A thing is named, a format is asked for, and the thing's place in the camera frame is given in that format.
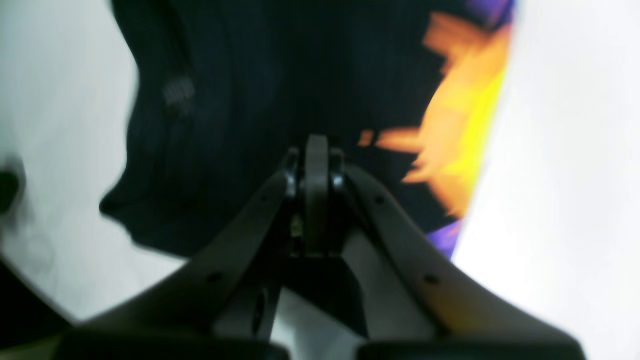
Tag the black T-shirt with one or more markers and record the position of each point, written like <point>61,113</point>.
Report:
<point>406,88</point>

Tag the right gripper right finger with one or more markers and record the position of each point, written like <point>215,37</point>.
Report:
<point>418,305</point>

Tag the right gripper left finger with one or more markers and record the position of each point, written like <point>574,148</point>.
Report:
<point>221,304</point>

